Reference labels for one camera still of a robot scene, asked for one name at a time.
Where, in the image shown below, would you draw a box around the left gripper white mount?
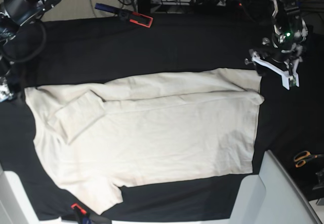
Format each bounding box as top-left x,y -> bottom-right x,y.
245,44 -> 303,90

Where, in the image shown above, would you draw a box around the white T-shirt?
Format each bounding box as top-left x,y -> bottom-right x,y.
25,68 -> 264,214

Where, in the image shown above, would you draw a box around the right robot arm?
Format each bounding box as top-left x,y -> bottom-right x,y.
1,0 -> 62,102

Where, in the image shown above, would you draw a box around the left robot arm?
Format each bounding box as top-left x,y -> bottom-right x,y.
239,0 -> 308,89

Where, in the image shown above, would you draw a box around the white plastic bin right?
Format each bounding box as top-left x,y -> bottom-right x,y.
229,150 -> 321,223

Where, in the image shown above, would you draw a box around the white plastic bin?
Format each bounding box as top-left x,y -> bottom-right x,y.
0,163 -> 62,224
229,150 -> 321,223

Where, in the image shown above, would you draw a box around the red black clamp near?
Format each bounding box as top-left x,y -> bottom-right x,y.
61,202 -> 111,224

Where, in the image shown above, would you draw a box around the white plastic bin left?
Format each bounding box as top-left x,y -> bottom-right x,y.
0,163 -> 62,224

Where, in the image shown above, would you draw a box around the orange handled scissors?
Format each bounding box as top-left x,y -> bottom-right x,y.
293,151 -> 323,168

